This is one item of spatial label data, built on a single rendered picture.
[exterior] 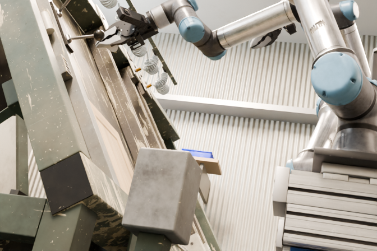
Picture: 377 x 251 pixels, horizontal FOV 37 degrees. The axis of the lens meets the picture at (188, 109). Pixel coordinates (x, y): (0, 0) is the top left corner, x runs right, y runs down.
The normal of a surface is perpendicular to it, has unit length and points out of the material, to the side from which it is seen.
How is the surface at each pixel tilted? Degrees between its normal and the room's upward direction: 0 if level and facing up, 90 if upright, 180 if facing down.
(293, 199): 90
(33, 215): 90
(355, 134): 73
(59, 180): 90
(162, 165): 90
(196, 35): 145
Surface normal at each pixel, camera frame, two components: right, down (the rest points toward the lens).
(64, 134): -0.26, -0.44
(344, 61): -0.53, -0.33
